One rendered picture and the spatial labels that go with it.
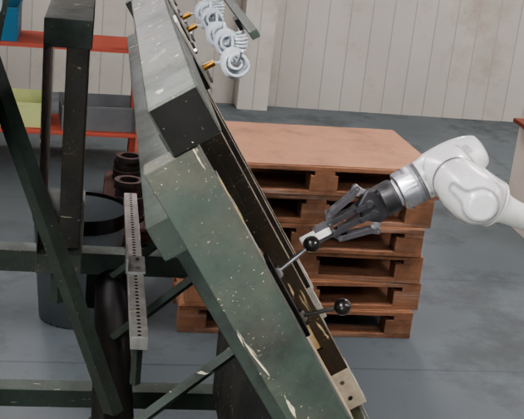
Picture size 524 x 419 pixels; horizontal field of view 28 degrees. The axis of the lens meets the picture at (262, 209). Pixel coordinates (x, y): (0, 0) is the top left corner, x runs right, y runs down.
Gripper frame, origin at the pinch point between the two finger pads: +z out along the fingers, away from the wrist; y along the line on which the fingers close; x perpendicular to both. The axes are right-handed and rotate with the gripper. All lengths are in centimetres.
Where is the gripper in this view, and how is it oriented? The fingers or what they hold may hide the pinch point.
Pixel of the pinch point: (315, 235)
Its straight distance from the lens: 231.7
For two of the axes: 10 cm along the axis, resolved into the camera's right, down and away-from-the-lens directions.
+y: -4.5, -8.2, -3.5
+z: -8.9, 4.6, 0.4
